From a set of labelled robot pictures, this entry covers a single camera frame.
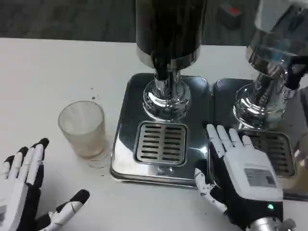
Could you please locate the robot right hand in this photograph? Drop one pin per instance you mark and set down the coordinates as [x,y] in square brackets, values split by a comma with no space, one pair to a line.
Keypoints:
[250,173]

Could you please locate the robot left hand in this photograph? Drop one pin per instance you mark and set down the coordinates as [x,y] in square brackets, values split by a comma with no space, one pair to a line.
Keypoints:
[22,183]

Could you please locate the robot right silver forearm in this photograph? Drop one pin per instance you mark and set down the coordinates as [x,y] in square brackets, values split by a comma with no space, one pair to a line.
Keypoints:
[267,225]

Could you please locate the slotted steel drip grid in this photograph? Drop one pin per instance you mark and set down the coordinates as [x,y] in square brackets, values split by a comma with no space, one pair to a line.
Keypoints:
[161,143]
[276,149]

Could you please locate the steel drip tray base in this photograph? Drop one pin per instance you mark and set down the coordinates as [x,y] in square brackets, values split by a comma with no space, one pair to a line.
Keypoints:
[223,106]
[125,154]

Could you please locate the clear ribbed glass cup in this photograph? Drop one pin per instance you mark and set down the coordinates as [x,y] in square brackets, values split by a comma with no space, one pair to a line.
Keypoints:
[84,134]

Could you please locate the clear drink dispenser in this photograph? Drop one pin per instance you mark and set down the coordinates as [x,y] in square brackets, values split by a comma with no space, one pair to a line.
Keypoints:
[269,48]

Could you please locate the dark drink dispenser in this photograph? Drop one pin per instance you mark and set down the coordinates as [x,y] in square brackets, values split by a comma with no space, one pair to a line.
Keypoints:
[168,48]

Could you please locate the dark box with red label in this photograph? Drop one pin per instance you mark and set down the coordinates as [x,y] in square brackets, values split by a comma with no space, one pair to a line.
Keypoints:
[229,14]

